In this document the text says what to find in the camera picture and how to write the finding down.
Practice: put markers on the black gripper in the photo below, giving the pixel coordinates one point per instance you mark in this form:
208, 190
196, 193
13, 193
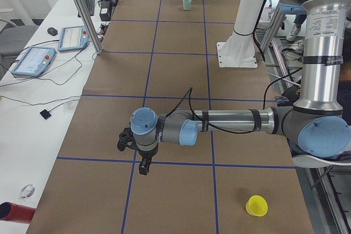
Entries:
147, 154

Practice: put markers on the yellow plastic cup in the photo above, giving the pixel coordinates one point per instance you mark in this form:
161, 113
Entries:
256, 206

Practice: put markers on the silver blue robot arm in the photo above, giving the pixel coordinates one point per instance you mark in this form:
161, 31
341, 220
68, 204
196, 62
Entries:
314, 122

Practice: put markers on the green plastic cup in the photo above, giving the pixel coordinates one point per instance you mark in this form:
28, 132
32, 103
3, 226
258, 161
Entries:
187, 5

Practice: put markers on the small black square pad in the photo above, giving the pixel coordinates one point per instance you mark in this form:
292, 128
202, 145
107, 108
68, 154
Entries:
45, 114

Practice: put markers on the clear tape roll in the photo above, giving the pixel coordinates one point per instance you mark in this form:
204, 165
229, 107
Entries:
27, 191

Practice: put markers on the red cylinder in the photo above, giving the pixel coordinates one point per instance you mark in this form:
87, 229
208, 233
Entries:
16, 213

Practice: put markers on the far blue teach pendant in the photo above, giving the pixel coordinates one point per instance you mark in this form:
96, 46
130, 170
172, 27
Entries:
73, 38

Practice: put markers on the blue teach pendant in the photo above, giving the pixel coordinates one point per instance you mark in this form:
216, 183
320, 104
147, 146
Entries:
34, 62
73, 38

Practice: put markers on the near blue teach pendant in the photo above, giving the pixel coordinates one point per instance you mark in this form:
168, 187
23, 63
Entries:
34, 62

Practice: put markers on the white chair seat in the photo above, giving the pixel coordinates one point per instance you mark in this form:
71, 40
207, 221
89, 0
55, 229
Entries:
309, 161

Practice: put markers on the seated person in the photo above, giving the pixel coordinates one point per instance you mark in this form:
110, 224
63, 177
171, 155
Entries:
291, 94

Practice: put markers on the black power adapter box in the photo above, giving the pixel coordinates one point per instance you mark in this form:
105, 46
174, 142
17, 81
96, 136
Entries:
105, 10

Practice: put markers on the black computer mouse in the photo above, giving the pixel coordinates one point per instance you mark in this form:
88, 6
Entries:
52, 31

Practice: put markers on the black keyboard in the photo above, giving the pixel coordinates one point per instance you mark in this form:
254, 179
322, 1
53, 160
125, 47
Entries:
90, 4

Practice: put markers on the grey office chair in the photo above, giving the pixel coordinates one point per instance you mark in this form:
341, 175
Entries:
14, 39

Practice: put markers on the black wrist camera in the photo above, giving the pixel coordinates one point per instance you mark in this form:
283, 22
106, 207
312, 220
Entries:
126, 139

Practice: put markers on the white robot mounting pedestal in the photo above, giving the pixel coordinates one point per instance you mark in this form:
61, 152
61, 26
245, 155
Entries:
239, 50

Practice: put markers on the aluminium frame post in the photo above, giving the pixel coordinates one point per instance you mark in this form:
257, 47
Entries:
85, 16

